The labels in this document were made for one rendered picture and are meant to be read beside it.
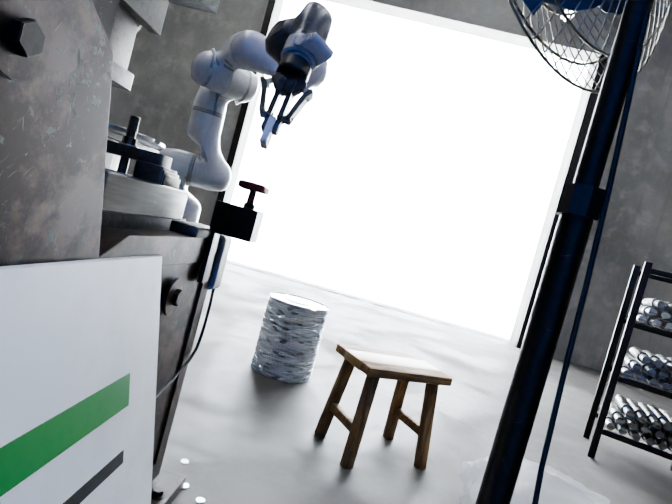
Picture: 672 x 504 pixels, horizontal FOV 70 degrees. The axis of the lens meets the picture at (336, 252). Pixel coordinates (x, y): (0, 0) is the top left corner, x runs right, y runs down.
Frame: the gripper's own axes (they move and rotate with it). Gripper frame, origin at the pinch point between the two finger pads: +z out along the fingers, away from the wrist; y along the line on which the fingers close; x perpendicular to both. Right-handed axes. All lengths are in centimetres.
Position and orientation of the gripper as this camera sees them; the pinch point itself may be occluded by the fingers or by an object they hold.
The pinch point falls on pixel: (268, 132)
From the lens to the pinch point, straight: 108.7
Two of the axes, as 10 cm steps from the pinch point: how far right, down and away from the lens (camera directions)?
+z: -2.8, 8.8, -3.8
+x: 0.6, -3.8, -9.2
